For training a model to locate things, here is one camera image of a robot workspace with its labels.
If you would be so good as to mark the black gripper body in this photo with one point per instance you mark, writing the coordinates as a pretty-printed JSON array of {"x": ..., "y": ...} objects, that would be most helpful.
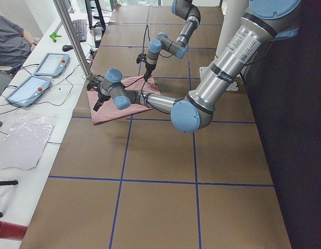
[
  {"x": 149, "y": 68},
  {"x": 100, "y": 98}
]

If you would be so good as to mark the pink Snoopy t-shirt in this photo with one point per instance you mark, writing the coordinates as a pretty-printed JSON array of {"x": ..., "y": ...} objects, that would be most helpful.
[{"x": 108, "y": 110}]

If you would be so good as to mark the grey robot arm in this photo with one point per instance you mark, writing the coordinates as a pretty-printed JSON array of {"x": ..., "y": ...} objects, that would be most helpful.
[
  {"x": 261, "y": 22},
  {"x": 178, "y": 47}
]

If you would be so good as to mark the blue teach pendant far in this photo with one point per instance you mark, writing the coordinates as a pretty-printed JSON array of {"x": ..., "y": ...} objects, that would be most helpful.
[{"x": 52, "y": 65}]

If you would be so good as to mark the blue teach pendant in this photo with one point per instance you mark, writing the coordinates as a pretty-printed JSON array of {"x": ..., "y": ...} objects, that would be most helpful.
[
  {"x": 29, "y": 91},
  {"x": 52, "y": 65}
]

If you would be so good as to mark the black computer mouse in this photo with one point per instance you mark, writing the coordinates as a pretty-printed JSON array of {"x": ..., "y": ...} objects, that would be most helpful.
[{"x": 67, "y": 48}]

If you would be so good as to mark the blue tape line lengthwise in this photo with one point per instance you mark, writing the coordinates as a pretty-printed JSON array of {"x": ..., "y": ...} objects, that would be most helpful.
[{"x": 120, "y": 183}]

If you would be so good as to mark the black keyboard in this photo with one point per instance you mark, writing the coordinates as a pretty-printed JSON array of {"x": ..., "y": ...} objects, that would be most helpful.
[{"x": 80, "y": 29}]

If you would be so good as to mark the blue teach pendant near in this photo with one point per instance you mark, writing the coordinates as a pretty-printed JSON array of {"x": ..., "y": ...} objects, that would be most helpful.
[{"x": 29, "y": 91}]

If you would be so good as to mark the green plastic clamp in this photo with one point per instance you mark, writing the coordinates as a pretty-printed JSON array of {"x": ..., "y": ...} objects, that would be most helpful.
[{"x": 54, "y": 36}]

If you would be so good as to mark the seated person grey shirt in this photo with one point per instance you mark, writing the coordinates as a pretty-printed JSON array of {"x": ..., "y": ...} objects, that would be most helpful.
[{"x": 16, "y": 44}]

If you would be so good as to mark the clear plastic bag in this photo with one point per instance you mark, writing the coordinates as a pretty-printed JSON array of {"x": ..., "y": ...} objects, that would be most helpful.
[{"x": 25, "y": 142}]

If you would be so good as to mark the blue tape line crosswise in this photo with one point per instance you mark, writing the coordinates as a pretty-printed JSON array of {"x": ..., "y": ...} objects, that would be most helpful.
[{"x": 158, "y": 181}]

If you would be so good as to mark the black tripod leg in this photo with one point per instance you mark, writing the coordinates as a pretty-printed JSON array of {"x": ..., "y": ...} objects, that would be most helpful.
[{"x": 9, "y": 183}]

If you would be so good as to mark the red cylinder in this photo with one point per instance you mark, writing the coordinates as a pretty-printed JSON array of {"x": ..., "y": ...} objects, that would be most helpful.
[{"x": 12, "y": 231}]

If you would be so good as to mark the aluminium frame post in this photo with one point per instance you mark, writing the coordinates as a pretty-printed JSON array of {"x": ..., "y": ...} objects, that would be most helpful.
[{"x": 67, "y": 23}]

